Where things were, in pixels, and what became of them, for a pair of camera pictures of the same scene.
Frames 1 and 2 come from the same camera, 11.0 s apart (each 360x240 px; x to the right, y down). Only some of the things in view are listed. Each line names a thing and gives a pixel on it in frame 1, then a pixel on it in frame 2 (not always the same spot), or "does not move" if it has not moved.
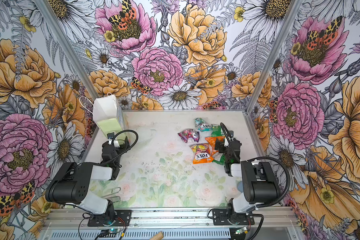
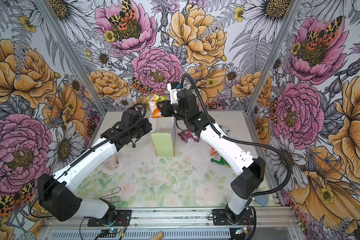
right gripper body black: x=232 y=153 -> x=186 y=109
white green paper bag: x=108 y=115 -> x=163 y=131
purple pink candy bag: x=188 y=135 does not move
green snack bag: x=222 y=160 does not move
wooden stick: x=158 y=236 does not move
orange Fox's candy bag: x=202 y=153 -> x=153 y=99
